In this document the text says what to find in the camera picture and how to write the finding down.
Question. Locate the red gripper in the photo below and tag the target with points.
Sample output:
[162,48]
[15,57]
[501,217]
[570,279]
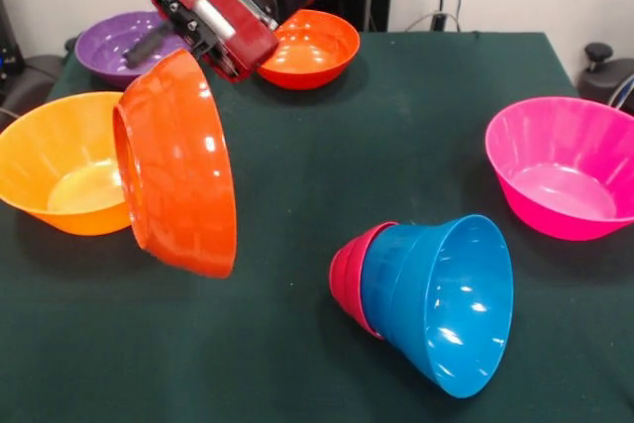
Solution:
[238,31]

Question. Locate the orange plastic bowl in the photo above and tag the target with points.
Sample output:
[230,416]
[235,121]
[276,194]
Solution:
[183,170]
[317,51]

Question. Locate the small red plastic bowl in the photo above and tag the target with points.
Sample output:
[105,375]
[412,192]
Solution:
[347,274]

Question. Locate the small translucent blue bowl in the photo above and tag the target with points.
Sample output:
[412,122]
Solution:
[386,274]

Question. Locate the opaque blue plastic bowl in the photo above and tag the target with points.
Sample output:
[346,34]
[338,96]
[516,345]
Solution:
[470,304]

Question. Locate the large pink plastic bowl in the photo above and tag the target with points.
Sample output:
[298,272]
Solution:
[555,145]

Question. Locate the purple plastic bowl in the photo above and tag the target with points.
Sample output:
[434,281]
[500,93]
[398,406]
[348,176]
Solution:
[109,46]

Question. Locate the large yellow-orange plastic bowl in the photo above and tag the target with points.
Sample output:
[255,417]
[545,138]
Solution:
[49,155]

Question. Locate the black equipment box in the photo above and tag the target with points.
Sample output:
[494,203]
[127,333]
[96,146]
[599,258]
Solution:
[7,56]

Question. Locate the dark green tablecloth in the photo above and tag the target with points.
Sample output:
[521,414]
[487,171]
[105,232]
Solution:
[297,170]

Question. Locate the black power adapter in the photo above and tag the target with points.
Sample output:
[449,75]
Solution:
[438,21]

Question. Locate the black round equipment with knob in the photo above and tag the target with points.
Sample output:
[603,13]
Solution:
[602,81]

